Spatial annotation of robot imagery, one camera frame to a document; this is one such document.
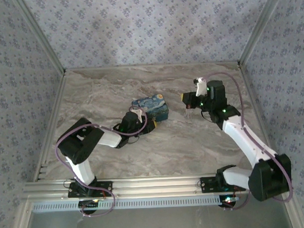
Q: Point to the black controller board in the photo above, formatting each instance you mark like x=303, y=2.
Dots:
x=89, y=205
x=228, y=201

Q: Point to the aluminium frame post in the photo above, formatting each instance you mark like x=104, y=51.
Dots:
x=260, y=27
x=42, y=37

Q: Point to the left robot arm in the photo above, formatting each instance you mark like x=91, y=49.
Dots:
x=79, y=169

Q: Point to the starry night painted tin box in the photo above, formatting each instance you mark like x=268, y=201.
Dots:
x=154, y=106

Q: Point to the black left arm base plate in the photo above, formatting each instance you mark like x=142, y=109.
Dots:
x=104, y=187

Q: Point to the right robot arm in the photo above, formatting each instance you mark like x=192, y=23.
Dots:
x=242, y=138

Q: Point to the aluminium mounting rail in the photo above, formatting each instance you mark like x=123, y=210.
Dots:
x=157, y=186

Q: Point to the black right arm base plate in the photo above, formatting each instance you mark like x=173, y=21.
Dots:
x=209, y=184

